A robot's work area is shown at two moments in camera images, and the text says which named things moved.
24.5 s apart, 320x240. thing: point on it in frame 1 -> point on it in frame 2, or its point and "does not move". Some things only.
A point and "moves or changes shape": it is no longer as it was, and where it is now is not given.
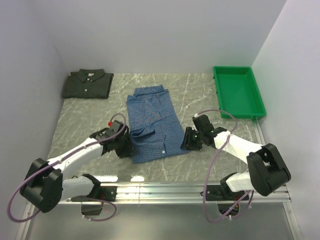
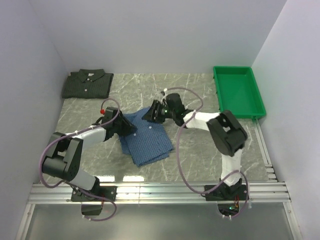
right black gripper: x=188 y=142 -> x=151 y=116
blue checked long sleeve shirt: x=155 y=127 moves or changes shape
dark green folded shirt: x=87 y=83 does not move
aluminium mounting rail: x=165 y=193 does not move
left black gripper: x=125 y=152 -> x=127 y=126
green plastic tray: x=238 y=93 does not move
